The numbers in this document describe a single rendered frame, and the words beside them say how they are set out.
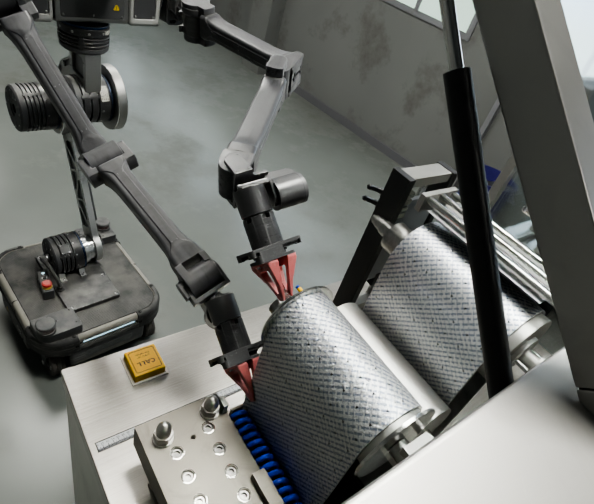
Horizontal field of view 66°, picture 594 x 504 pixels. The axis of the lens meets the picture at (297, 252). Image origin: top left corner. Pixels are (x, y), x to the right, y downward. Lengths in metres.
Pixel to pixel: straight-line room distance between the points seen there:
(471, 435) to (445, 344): 0.60
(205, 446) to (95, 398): 0.30
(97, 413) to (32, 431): 1.05
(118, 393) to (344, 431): 0.56
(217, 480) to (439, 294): 0.48
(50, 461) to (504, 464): 1.89
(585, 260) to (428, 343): 0.61
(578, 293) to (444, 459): 0.11
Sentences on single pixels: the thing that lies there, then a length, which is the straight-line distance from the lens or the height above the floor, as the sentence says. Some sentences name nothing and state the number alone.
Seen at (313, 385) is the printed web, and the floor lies 1.26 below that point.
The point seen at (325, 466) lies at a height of 1.16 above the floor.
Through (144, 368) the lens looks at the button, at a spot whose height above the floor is 0.92.
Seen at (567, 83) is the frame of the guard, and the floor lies 1.78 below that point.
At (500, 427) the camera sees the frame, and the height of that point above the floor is 1.65.
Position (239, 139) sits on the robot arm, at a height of 1.42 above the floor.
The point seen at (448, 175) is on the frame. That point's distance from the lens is 1.02.
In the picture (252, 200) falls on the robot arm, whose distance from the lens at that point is 0.77.
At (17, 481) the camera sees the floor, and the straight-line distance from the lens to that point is 2.02.
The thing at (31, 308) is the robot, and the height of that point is 0.24.
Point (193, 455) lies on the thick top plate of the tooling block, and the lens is 0.88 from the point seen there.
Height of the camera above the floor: 1.82
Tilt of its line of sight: 38 degrees down
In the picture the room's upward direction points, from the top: 19 degrees clockwise
